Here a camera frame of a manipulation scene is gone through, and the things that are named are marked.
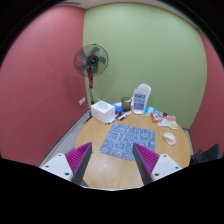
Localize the white orange snack packet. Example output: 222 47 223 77
158 116 178 130

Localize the red white marker pen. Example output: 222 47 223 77
105 117 118 125

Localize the black office chair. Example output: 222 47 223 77
190 144 220 165

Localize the blue snack packet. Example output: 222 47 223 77
144 106 157 116

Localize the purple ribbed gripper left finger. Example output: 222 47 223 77
40 141 93 186

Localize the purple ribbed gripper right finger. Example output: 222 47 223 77
132 142 184 186

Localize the white blue-labelled plastic container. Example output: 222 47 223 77
132 84 151 114

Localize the black white marker pen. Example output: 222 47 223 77
118 111 132 121

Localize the blue small box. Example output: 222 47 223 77
109 103 123 114

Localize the white wall socket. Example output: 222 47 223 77
79 97 86 105

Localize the white tissue box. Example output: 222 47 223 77
91 101 115 123

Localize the blue patterned mouse pad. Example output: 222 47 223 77
100 123 155 161

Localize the black red standing fan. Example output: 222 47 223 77
74 44 109 104

